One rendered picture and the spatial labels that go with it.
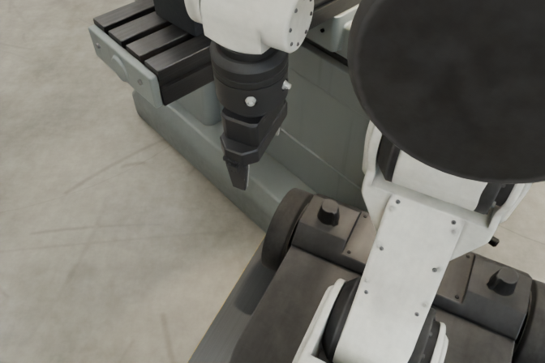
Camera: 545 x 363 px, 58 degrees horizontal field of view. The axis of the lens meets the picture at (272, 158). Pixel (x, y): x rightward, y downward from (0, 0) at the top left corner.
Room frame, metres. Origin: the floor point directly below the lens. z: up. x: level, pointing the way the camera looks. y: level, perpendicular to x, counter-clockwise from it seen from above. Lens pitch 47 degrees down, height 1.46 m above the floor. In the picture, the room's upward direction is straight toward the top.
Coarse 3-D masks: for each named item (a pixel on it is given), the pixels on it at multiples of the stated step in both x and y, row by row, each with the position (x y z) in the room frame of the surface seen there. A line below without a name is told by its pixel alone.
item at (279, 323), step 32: (320, 224) 0.59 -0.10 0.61; (352, 224) 0.59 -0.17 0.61; (288, 256) 0.54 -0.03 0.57; (320, 256) 0.54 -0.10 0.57; (352, 256) 0.53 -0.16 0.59; (480, 256) 0.53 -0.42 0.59; (288, 288) 0.47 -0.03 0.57; (320, 288) 0.47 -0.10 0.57; (448, 288) 0.46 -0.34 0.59; (480, 288) 0.45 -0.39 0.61; (512, 288) 0.44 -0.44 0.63; (256, 320) 0.40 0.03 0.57; (288, 320) 0.40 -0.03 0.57; (448, 320) 0.40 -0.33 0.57; (480, 320) 0.40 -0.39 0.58; (512, 320) 0.39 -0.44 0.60; (256, 352) 0.34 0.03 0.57; (288, 352) 0.34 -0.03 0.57; (320, 352) 0.34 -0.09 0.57; (448, 352) 0.34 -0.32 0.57; (480, 352) 0.34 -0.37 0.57; (512, 352) 0.34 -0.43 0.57
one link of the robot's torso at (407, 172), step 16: (384, 144) 0.42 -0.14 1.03; (384, 160) 0.41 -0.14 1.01; (400, 160) 0.40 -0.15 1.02; (416, 160) 0.39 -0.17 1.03; (384, 176) 0.41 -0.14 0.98; (400, 176) 0.39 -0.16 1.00; (416, 176) 0.39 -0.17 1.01; (432, 176) 0.38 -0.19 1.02; (448, 176) 0.37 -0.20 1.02; (432, 192) 0.38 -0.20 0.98; (448, 192) 0.37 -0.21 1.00; (464, 192) 0.36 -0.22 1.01; (480, 192) 0.35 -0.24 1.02; (496, 192) 0.35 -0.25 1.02; (480, 208) 0.35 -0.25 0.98
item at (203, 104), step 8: (136, 0) 1.62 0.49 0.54; (200, 88) 1.35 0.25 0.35; (208, 88) 1.34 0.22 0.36; (184, 96) 1.43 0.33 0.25; (192, 96) 1.39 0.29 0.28; (200, 96) 1.35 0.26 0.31; (208, 96) 1.34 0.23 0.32; (216, 96) 1.35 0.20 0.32; (184, 104) 1.42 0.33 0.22; (192, 104) 1.39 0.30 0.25; (200, 104) 1.36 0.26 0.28; (208, 104) 1.34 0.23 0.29; (216, 104) 1.34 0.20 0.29; (192, 112) 1.38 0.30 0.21; (200, 112) 1.35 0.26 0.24; (208, 112) 1.33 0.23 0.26; (216, 112) 1.34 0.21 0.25; (200, 120) 1.34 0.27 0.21; (208, 120) 1.33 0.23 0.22; (216, 120) 1.34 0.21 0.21
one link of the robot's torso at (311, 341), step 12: (336, 288) 0.38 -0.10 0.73; (324, 300) 0.37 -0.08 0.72; (336, 300) 0.37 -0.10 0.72; (324, 312) 0.34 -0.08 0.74; (312, 324) 0.33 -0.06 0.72; (324, 324) 0.32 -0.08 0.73; (444, 324) 0.33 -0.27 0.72; (312, 336) 0.30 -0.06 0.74; (444, 336) 0.30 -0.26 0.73; (300, 348) 0.29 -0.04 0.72; (312, 348) 0.28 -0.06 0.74; (444, 348) 0.29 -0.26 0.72; (300, 360) 0.27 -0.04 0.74; (312, 360) 0.27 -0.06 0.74; (432, 360) 0.27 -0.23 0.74
